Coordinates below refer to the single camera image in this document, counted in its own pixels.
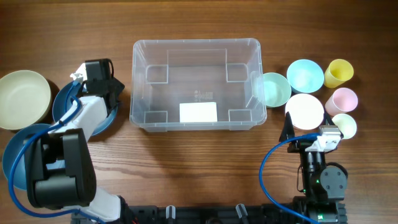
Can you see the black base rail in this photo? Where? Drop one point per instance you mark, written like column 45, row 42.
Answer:
column 266, row 213

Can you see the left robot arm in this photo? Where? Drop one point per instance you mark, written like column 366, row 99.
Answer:
column 59, row 171

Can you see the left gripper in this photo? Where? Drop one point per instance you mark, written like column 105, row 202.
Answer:
column 119, row 85

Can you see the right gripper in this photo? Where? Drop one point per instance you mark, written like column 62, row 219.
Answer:
column 288, row 131

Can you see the pink plastic cup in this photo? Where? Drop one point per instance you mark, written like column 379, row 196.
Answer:
column 343, row 100

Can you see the white small bowl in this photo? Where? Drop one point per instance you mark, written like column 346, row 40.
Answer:
column 305, row 110

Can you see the pale cream plastic cup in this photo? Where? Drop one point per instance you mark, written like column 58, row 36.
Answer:
column 346, row 124

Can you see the clear plastic storage container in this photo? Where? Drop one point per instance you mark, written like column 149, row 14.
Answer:
column 166, row 73

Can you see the mint green small bowl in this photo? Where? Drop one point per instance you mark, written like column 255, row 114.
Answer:
column 277, row 89

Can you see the dark blue bowl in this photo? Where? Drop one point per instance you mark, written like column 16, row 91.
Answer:
column 61, row 105
column 12, row 149

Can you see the yellow plastic cup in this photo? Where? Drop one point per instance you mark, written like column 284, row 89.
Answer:
column 338, row 72

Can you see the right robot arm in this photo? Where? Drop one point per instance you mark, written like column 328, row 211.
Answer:
column 324, row 183

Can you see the cream plastic bowl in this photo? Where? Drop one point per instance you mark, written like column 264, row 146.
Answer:
column 25, row 99

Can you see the light blue small bowl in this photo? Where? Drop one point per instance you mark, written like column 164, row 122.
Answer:
column 305, row 76

